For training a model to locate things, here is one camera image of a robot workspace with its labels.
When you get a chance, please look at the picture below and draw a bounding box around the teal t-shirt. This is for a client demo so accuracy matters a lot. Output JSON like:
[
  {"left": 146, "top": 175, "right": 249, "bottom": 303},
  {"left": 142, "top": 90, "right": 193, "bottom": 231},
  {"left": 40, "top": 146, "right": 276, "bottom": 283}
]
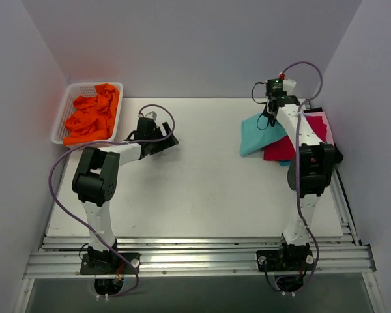
[
  {"left": 239, "top": 113, "right": 287, "bottom": 157},
  {"left": 279, "top": 160, "right": 291, "bottom": 166}
]

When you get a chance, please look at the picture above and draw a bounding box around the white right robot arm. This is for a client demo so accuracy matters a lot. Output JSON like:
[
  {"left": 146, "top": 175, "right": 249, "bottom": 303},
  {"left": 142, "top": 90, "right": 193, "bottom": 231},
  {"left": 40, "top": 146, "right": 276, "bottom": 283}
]
[{"left": 264, "top": 74, "right": 335, "bottom": 269}]

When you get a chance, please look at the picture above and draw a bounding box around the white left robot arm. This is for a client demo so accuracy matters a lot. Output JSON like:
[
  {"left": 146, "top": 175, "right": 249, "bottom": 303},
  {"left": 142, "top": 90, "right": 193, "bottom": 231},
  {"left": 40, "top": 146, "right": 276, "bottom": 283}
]
[{"left": 72, "top": 117, "right": 179, "bottom": 273}]

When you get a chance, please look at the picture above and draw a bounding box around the magenta folded t-shirt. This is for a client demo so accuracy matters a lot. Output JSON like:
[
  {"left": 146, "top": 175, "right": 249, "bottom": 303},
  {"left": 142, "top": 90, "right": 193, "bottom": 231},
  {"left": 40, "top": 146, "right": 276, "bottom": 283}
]
[{"left": 263, "top": 116, "right": 326, "bottom": 162}]

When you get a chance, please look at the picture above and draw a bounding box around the orange t-shirt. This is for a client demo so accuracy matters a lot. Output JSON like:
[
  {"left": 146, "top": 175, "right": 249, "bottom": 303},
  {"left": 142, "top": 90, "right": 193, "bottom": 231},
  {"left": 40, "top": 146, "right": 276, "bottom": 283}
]
[{"left": 63, "top": 83, "right": 120, "bottom": 145}]

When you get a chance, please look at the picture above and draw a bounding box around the teal folded t-shirt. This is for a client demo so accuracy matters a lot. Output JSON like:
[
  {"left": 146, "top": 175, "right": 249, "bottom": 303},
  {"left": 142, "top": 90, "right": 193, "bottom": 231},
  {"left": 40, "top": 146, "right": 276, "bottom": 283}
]
[{"left": 279, "top": 160, "right": 291, "bottom": 166}]

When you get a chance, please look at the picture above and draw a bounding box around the pink folded t-shirt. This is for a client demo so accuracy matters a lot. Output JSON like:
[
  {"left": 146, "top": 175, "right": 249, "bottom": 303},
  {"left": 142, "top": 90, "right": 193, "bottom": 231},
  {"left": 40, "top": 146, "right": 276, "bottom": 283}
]
[{"left": 304, "top": 111, "right": 334, "bottom": 145}]

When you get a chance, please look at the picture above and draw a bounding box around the black folded t-shirt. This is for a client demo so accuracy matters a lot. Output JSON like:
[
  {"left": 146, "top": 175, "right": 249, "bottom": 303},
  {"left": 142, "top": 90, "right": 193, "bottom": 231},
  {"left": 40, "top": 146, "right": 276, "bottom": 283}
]
[{"left": 307, "top": 107, "right": 344, "bottom": 164}]

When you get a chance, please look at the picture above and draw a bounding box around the white plastic basket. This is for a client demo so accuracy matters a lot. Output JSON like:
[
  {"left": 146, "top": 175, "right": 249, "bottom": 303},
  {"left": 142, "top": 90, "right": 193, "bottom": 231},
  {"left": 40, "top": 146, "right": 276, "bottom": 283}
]
[{"left": 51, "top": 82, "right": 123, "bottom": 146}]

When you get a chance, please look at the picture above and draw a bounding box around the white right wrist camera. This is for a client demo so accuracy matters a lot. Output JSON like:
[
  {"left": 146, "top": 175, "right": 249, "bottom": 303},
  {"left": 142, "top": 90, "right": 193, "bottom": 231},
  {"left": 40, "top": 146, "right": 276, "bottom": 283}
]
[{"left": 279, "top": 72, "right": 297, "bottom": 95}]

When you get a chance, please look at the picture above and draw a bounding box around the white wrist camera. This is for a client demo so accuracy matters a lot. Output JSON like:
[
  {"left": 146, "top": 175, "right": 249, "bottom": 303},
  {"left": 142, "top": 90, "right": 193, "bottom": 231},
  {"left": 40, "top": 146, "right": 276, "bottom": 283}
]
[
  {"left": 279, "top": 72, "right": 297, "bottom": 95},
  {"left": 138, "top": 111, "right": 157, "bottom": 121}
]

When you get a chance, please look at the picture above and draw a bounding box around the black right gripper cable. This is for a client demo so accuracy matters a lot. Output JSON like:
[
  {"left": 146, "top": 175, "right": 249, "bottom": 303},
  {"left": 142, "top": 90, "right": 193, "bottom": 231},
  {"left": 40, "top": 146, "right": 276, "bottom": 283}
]
[{"left": 250, "top": 81, "right": 276, "bottom": 130}]

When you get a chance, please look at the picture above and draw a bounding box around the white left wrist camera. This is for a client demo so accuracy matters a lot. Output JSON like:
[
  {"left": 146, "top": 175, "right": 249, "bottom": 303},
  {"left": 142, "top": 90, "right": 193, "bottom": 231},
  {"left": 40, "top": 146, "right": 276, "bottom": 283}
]
[{"left": 138, "top": 111, "right": 157, "bottom": 121}]

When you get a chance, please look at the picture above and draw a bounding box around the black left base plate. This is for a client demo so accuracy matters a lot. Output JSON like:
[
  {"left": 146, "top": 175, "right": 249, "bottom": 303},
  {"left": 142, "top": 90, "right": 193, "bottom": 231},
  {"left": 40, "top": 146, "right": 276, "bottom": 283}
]
[{"left": 80, "top": 251, "right": 141, "bottom": 275}]

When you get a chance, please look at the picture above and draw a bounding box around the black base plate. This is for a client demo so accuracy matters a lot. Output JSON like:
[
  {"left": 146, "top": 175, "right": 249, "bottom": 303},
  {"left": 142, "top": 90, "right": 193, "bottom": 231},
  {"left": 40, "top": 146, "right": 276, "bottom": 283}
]
[
  {"left": 256, "top": 249, "right": 315, "bottom": 272},
  {"left": 80, "top": 251, "right": 141, "bottom": 275}
]

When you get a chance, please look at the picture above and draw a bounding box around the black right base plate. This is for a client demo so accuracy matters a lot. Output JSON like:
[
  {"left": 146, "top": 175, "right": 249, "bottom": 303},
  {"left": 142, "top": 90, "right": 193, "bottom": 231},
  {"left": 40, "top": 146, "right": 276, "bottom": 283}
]
[{"left": 256, "top": 249, "right": 315, "bottom": 272}]

